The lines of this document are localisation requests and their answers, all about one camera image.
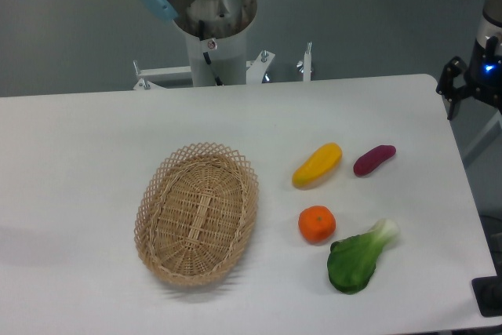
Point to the yellow mango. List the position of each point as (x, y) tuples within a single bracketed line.
[(318, 166)]

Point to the white metal mounting bracket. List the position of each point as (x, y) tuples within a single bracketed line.
[(207, 72)]

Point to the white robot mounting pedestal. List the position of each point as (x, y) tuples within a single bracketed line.
[(218, 27)]

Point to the purple sweet potato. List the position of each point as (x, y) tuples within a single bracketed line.
[(372, 159)]

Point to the orange tangerine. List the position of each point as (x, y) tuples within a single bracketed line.
[(316, 224)]

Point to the oval wicker basket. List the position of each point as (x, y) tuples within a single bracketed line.
[(197, 215)]

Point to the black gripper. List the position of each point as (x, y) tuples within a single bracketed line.
[(482, 77)]

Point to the green bok choy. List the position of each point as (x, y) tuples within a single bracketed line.
[(352, 261)]

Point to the black device at table edge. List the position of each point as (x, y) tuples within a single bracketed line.
[(487, 292)]

